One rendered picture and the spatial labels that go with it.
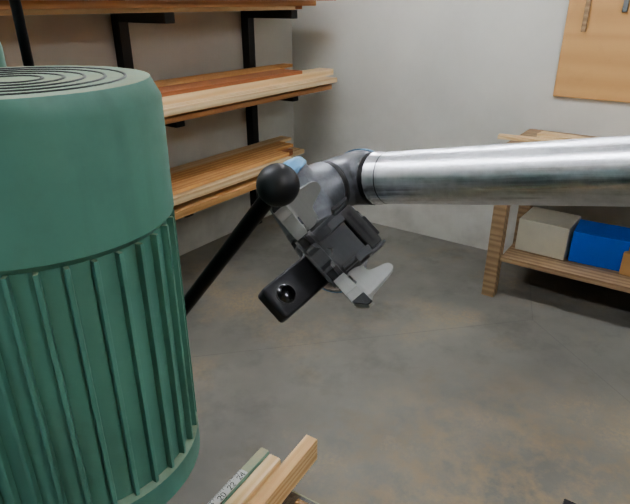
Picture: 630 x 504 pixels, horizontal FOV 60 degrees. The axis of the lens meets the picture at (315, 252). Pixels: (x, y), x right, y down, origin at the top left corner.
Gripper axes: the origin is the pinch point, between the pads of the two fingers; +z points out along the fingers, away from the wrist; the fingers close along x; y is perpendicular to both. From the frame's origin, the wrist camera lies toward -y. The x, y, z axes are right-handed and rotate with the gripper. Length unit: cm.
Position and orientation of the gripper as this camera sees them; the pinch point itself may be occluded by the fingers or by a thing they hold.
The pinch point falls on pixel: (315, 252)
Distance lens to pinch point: 55.0
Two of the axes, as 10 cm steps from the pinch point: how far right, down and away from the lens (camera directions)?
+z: -0.6, -1.0, -9.9
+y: 7.5, -6.6, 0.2
